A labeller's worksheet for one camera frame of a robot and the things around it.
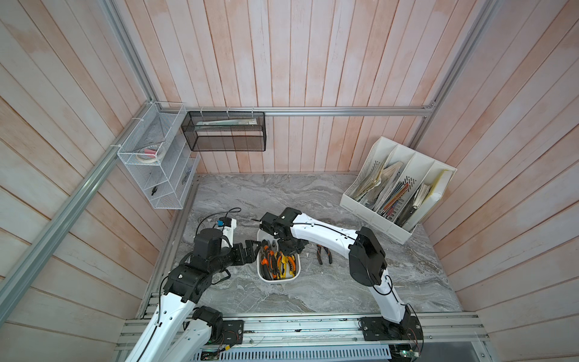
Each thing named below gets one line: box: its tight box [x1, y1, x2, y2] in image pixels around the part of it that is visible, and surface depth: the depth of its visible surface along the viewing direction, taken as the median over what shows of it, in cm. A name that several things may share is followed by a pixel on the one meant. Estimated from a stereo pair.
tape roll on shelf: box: [137, 147, 160, 164], surface depth 75 cm
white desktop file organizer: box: [340, 136, 457, 246], surface depth 97 cm
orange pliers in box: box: [260, 239, 278, 280], surface depth 85 cm
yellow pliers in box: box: [276, 252, 297, 280], surface depth 87 cm
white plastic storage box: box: [257, 229, 301, 283], surface depth 85 cm
